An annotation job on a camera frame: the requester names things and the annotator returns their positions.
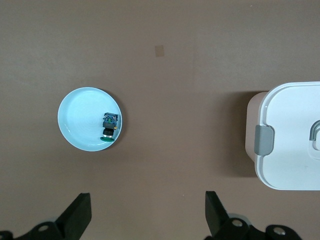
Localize white lidded box grey latches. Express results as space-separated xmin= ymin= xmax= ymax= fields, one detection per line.
xmin=245 ymin=81 xmax=320 ymax=192

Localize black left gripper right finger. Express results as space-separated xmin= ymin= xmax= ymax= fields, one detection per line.
xmin=204 ymin=191 xmax=307 ymax=240

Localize green push-button switch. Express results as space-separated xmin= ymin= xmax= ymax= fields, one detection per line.
xmin=99 ymin=112 xmax=119 ymax=142

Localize light blue round plate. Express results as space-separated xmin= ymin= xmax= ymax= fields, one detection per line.
xmin=57 ymin=86 xmax=124 ymax=153

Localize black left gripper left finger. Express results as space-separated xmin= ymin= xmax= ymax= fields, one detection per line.
xmin=0 ymin=192 xmax=92 ymax=240

